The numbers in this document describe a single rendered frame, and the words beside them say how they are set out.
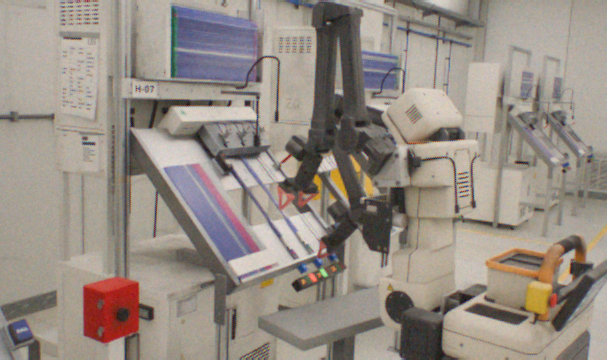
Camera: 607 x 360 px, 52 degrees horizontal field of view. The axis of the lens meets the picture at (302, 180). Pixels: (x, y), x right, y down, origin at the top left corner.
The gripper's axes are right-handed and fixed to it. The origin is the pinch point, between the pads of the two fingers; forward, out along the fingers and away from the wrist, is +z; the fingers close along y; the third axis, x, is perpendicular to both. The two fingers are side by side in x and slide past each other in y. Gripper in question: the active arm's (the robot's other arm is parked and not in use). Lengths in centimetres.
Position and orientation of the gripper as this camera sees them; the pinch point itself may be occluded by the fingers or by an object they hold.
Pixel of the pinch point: (319, 256)
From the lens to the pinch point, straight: 232.0
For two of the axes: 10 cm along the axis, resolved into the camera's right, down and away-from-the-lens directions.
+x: 6.0, 7.4, -3.1
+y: -5.5, 0.9, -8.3
